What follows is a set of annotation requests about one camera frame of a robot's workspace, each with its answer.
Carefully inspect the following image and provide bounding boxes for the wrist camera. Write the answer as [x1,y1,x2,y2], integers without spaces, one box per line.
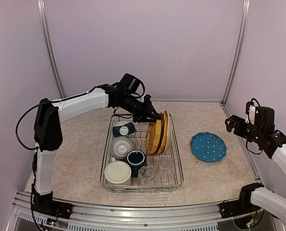
[117,73,141,94]
[246,101,275,133]

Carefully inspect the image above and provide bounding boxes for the aluminium corner post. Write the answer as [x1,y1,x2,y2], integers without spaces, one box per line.
[221,0,251,107]
[37,0,65,98]

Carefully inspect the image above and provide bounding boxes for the clear glass left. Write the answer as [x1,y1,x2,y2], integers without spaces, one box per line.
[138,166,156,186]

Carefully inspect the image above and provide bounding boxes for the left aluminium corner post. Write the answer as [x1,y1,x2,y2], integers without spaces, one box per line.
[37,0,65,98]

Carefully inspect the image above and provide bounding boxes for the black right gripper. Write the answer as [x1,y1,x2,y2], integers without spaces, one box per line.
[225,115,263,143]

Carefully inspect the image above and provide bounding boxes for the clear glass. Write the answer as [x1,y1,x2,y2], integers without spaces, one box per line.
[156,157,174,178]
[138,166,156,186]

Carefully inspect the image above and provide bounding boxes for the grey striped ceramic bowl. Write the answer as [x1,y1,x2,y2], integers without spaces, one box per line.
[110,136,134,160]

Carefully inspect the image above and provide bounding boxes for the dark blue mug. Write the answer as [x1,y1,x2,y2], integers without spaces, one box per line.
[125,150,147,178]

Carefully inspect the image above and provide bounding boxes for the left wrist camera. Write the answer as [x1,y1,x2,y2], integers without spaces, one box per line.
[117,73,141,94]

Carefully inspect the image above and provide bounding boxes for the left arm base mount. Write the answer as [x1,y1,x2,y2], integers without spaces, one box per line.
[31,192,73,219]

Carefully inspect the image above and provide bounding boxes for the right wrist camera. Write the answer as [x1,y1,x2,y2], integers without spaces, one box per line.
[246,101,275,133]

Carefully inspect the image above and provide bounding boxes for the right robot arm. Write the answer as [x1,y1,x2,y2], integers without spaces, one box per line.
[225,115,286,227]

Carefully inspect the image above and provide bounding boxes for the metal wire dish rack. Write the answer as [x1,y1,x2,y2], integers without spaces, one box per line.
[100,113,184,193]

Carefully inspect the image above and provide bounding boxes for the teal white ceramic bowl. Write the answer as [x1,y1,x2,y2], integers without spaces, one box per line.
[112,121,136,137]

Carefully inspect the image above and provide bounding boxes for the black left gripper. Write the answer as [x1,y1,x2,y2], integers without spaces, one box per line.
[118,94,162,124]

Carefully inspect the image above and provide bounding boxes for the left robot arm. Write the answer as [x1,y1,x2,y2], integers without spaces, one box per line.
[33,84,160,214]

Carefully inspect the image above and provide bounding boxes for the aluminium front rail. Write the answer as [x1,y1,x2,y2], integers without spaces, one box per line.
[6,192,283,231]

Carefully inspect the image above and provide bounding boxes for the cream bird pattern plate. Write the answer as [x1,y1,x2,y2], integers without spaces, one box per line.
[164,111,173,152]

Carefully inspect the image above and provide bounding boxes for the right aluminium corner post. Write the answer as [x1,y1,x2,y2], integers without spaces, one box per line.
[221,0,251,107]

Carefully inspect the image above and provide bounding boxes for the white ceramic mug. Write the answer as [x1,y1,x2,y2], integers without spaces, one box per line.
[104,157,131,186]

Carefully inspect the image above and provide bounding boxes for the yellow polka dot plate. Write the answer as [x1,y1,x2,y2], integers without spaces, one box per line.
[145,120,162,155]
[157,111,169,154]

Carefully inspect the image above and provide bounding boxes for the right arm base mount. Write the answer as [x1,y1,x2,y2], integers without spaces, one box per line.
[219,183,263,218]

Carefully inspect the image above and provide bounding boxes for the blue polka dot plate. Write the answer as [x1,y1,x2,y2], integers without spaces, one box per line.
[190,132,227,164]

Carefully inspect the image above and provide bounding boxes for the clear glass right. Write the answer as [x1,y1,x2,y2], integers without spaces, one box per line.
[156,157,174,178]

